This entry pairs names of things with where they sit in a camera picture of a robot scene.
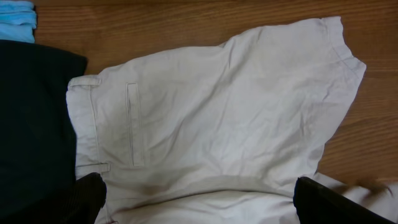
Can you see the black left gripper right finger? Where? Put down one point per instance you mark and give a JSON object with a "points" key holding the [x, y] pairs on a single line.
{"points": [[363, 201]]}

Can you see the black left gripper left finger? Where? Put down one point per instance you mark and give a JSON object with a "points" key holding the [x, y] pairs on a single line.
{"points": [[81, 203]]}

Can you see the beige khaki shorts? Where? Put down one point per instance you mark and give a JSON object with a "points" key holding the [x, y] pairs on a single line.
{"points": [[215, 134]]}

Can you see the black garment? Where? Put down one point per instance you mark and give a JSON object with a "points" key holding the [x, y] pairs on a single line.
{"points": [[38, 141]]}

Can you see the light blue garment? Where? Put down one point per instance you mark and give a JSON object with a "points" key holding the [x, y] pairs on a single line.
{"points": [[18, 21]]}

